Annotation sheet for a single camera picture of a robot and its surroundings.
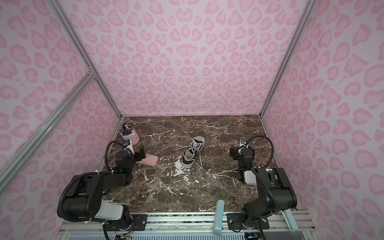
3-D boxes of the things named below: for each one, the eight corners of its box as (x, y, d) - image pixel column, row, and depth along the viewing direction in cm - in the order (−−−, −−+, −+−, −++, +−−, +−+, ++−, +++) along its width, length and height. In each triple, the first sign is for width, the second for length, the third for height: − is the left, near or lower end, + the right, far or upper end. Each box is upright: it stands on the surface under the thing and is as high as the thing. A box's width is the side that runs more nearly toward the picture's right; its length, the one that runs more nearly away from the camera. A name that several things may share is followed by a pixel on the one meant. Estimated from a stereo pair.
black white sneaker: (180, 166, 95) (179, 160, 89) (196, 138, 109) (195, 131, 103) (191, 170, 93) (191, 165, 87) (205, 141, 107) (206, 135, 101)
